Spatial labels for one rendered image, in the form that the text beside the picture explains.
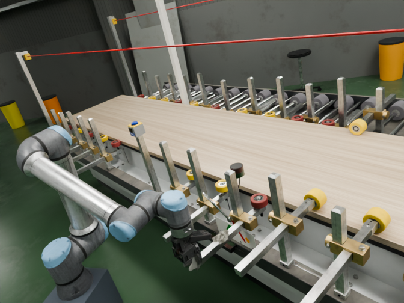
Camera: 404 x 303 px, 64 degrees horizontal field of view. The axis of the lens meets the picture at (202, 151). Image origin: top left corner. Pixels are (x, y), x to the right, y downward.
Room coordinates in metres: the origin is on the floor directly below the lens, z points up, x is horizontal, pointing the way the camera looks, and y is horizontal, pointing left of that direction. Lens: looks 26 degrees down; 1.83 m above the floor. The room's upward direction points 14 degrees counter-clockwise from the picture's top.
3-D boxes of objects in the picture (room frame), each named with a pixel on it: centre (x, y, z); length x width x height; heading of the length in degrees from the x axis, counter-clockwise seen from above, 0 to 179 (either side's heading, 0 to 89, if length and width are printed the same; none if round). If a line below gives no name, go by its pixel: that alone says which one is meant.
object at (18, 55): (3.54, 1.51, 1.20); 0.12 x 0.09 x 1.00; 126
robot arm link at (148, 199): (1.07, 0.24, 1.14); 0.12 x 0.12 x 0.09; 52
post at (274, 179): (1.03, -0.24, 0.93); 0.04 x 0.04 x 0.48; 36
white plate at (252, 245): (1.24, -0.06, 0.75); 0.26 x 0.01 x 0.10; 36
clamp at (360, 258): (0.80, -0.40, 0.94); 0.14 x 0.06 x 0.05; 36
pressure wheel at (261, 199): (1.26, -0.21, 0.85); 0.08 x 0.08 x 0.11
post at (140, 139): (1.85, 0.35, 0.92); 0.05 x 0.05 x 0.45; 36
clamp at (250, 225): (1.21, -0.11, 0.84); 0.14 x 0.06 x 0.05; 36
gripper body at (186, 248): (1.00, 0.16, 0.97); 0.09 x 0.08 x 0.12; 125
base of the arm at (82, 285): (1.32, 0.83, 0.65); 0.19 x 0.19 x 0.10
